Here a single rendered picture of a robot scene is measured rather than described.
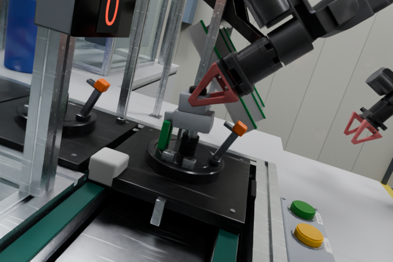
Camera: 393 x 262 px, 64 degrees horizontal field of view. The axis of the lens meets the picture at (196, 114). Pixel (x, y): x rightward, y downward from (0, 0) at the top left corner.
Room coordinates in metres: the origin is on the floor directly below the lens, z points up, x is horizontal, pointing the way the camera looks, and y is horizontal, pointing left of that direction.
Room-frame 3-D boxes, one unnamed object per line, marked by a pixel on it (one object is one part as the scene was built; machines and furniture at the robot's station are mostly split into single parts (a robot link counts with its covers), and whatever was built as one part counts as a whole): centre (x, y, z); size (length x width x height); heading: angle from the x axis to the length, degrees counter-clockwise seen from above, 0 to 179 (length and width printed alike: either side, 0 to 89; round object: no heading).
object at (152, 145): (0.51, 0.00, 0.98); 0.14 x 0.14 x 0.02
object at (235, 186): (0.51, 0.00, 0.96); 0.24 x 0.24 x 0.02; 83
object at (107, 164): (0.43, 0.11, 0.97); 0.05 x 0.05 x 0.04; 83
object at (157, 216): (0.39, 0.02, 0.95); 0.01 x 0.01 x 0.04; 83
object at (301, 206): (0.47, -0.21, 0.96); 0.04 x 0.04 x 0.02
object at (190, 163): (0.46, -0.01, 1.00); 0.02 x 0.01 x 0.02; 83
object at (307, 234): (0.40, -0.20, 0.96); 0.04 x 0.04 x 0.02
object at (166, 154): (0.47, 0.03, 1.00); 0.02 x 0.01 x 0.02; 83
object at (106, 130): (0.55, 0.25, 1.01); 0.24 x 0.24 x 0.13; 83
